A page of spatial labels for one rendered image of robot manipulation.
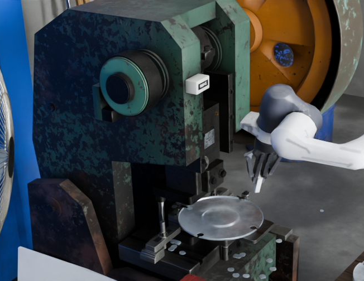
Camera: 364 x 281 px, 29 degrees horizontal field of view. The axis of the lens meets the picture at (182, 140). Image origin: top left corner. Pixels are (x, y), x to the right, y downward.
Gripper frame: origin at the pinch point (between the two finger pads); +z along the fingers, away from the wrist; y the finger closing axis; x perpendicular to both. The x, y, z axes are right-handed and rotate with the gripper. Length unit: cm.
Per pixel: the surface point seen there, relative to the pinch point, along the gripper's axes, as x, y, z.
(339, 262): 42, 75, 119
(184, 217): 8.7, -19.4, 25.2
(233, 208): 10.3, -1.5, 25.0
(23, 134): 105, -72, 72
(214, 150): 19.4, -8.6, 4.4
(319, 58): 32.5, 27.6, -21.5
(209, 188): 8.5, -12.4, 10.9
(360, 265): 3, 54, 61
